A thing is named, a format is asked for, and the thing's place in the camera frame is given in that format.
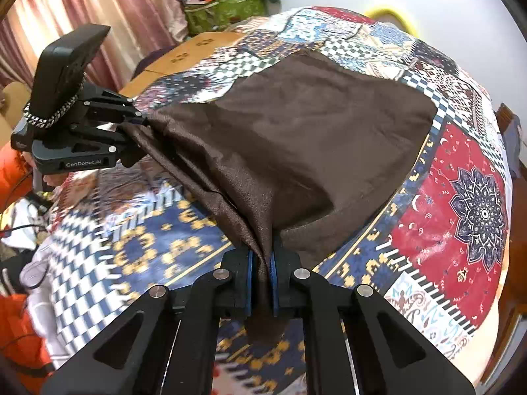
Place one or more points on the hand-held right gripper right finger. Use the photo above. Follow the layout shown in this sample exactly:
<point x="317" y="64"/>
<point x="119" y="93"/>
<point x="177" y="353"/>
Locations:
<point x="275" y="288"/>

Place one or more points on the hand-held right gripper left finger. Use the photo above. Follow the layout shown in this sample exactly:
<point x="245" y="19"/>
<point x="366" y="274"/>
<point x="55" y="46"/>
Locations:
<point x="249" y="284"/>

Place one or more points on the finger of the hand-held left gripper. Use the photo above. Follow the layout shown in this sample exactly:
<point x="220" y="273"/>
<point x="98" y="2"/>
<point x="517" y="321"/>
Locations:
<point x="107" y="140"/>
<point x="111" y="105"/>

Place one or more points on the brown t-shirt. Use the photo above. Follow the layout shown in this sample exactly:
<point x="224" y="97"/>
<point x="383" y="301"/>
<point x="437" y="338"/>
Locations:
<point x="313" y="131"/>

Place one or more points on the pink striped curtain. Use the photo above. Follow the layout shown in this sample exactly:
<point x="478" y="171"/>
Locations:
<point x="103" y="8"/>

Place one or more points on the wooden lap desk board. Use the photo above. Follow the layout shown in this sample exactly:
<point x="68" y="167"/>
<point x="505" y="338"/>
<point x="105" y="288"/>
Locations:
<point x="193" y="49"/>

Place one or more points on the pile of clutter green bag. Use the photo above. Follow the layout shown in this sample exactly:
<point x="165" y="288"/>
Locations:
<point x="222" y="12"/>

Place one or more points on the white cloth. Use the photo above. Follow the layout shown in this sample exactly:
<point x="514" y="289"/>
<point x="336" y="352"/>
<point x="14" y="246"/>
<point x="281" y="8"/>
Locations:
<point x="43" y="296"/>

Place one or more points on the patchwork printed bedspread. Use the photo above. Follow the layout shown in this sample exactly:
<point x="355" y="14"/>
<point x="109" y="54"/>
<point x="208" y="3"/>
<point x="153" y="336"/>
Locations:
<point x="432" y="197"/>

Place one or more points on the orange jacket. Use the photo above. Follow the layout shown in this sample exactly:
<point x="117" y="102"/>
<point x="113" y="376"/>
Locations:
<point x="16" y="329"/>

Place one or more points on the grey backpack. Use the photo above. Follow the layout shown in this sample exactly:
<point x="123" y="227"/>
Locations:
<point x="511" y="144"/>

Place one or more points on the yellow foam tube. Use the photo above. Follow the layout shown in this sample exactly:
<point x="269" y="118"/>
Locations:
<point x="385" y="10"/>

